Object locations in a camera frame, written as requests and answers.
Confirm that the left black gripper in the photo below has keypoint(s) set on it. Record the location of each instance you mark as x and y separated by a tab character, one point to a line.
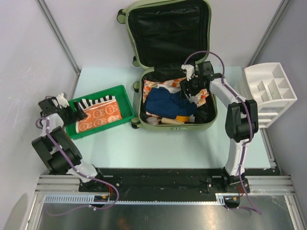
76	116

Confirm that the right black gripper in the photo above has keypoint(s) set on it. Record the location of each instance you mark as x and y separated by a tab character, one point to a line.
185	85

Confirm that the black white striped cloth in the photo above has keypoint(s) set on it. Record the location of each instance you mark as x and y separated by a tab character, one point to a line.
86	103

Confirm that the floral tulip print cloth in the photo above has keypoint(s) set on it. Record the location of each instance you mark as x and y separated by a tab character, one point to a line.
148	85

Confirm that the orange rabbit print cloth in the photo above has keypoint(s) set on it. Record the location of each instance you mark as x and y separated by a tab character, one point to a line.
99	115

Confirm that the navy blue cloth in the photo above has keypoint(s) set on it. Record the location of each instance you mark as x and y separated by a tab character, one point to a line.
162	103

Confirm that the olive green hard-shell suitcase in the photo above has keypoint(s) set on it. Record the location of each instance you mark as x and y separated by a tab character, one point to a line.
164	34

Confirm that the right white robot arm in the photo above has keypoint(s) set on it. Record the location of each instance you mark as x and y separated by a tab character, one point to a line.
241	122

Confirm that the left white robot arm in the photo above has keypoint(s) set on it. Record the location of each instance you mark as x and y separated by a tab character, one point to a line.
55	148

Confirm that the orange yellow tube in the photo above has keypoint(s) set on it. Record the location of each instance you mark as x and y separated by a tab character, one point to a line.
186	119

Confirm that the green plastic tray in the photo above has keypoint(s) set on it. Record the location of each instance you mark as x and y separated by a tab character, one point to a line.
124	105

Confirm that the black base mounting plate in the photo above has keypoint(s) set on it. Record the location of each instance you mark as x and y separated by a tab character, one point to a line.
174	185

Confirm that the white plastic drawer organizer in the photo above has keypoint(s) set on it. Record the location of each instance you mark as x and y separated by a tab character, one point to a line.
269	86

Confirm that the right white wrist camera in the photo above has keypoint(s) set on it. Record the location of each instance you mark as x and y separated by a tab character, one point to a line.
189	71

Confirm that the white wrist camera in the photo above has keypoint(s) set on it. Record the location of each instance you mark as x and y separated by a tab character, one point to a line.
60	101
189	71

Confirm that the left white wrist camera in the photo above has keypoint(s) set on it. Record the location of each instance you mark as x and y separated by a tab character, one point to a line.
60	101

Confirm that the left aluminium frame post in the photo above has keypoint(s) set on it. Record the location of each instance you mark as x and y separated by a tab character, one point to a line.
58	35

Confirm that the aluminium frame post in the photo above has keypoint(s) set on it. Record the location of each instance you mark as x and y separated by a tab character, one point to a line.
58	35
281	10

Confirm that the right aluminium frame post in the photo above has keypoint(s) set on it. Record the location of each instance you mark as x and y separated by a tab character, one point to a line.
281	10

